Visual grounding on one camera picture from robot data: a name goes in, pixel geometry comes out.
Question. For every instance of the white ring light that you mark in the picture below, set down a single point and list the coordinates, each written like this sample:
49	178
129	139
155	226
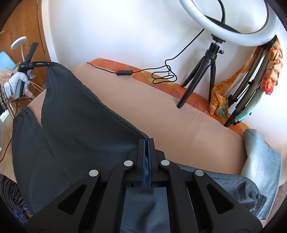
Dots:
247	23

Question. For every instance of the orange floral scarf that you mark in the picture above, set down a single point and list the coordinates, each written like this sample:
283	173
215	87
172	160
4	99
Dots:
222	90

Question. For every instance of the light blue folded jeans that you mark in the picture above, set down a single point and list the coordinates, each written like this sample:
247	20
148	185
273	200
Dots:
257	186

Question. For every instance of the folded grey tripod stand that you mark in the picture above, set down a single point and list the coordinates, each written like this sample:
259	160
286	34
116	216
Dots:
250	83

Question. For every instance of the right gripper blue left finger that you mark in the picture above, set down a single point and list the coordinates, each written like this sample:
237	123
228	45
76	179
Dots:
141	163

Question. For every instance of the black mini tripod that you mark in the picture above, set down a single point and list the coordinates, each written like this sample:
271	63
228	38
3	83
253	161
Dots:
207	61

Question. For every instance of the dark grey pants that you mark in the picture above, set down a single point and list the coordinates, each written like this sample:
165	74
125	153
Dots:
76	133

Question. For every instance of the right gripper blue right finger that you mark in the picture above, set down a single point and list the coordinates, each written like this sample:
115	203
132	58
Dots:
151	160

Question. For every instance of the left white gloved hand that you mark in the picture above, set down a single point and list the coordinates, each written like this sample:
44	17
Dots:
15	86

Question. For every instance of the pink fleece blanket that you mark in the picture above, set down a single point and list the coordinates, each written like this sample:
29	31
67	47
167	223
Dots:
187	136

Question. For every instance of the white desk lamp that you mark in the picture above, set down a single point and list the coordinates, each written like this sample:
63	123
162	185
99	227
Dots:
18	43

